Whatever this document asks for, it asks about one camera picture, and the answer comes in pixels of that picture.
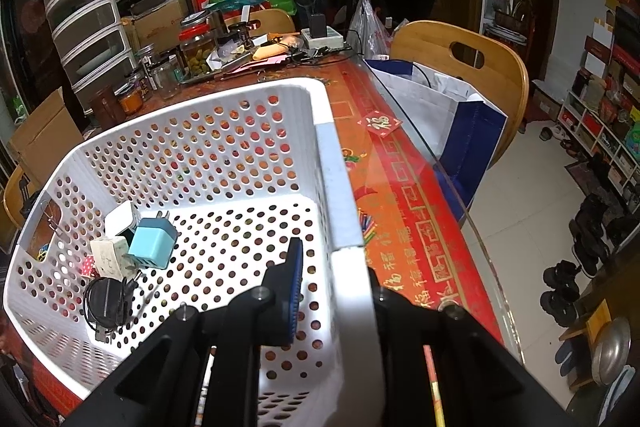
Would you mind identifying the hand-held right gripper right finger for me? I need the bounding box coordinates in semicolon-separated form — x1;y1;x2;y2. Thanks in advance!
369;267;586;427

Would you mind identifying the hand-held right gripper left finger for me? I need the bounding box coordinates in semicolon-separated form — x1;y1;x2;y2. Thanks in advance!
65;237;304;427

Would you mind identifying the white perforated plastic basket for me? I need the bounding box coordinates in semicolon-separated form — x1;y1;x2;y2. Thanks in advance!
2;77;379;425

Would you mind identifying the teal plug charger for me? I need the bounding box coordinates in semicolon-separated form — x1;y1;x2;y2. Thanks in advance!
125;209;179;269

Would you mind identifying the white charger with grey face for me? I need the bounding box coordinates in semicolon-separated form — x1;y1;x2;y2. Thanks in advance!
104;201;142;240

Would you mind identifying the black adapter with cable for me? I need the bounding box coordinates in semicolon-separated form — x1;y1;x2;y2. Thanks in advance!
82;269;143;342

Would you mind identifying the white plug adapter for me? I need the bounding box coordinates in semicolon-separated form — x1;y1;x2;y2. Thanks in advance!
90;234;130;280

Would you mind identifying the black sandals pair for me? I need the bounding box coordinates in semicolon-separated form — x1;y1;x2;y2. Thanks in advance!
540;259;583;328

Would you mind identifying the metal pan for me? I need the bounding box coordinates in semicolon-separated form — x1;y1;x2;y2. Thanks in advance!
591;317;632;387

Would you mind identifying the red diamond paper sticker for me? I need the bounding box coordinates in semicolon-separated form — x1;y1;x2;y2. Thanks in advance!
356;111;403;138

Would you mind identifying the dark shoes pair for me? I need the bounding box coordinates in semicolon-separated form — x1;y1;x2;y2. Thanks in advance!
570;194;626;278

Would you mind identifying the blue and white paper bag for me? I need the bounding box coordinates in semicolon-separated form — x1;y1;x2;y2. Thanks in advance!
364;59;508;223

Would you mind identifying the small orange jar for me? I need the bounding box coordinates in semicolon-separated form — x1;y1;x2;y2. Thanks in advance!
117;83;143;115

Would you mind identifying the white power strip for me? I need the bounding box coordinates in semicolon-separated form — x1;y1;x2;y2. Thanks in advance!
301;29;346;49

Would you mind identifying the glass pickle jar red lid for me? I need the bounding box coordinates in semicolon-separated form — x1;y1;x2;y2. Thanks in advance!
179;24;217;78

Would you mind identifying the brown ceramic mug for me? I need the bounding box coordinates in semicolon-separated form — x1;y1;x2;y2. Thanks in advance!
90;86;126;128

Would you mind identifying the glass jar with dark label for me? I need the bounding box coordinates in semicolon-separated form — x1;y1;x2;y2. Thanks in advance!
134;48;156;95

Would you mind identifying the wooden chair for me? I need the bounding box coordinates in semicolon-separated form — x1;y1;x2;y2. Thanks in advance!
2;164;43;233
389;21;530;168
223;9;297;35

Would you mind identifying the clear plastic bag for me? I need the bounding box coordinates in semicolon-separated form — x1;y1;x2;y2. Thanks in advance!
347;0;393;58

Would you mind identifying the white storage shelf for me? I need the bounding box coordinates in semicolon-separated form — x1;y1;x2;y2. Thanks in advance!
555;7;640;208

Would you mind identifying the open cardboard box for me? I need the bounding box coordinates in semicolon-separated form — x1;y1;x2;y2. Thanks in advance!
7;87;83;178

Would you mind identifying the brown cardboard box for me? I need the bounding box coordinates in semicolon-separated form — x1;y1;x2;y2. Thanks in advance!
122;0;193;52

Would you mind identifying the white stacked drawer unit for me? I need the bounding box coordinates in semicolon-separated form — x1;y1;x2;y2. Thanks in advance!
41;0;136;108

